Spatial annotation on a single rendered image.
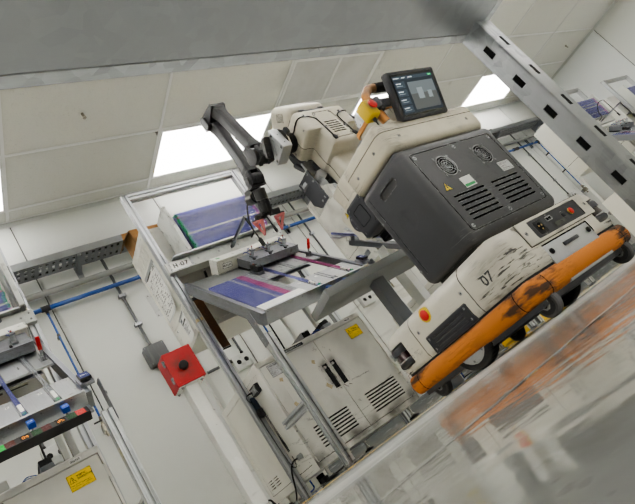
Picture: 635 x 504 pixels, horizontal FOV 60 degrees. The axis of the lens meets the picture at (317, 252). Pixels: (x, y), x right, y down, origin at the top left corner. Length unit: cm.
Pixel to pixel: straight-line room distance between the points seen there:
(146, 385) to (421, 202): 302
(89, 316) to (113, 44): 416
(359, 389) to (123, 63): 249
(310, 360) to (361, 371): 28
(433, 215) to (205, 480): 292
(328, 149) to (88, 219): 315
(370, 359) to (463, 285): 132
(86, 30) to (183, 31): 7
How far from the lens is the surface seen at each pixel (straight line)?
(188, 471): 415
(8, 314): 283
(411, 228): 179
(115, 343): 443
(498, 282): 161
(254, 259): 300
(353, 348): 290
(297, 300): 251
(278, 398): 262
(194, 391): 234
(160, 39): 43
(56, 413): 213
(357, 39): 56
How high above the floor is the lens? 2
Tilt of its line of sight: 19 degrees up
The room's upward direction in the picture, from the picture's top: 37 degrees counter-clockwise
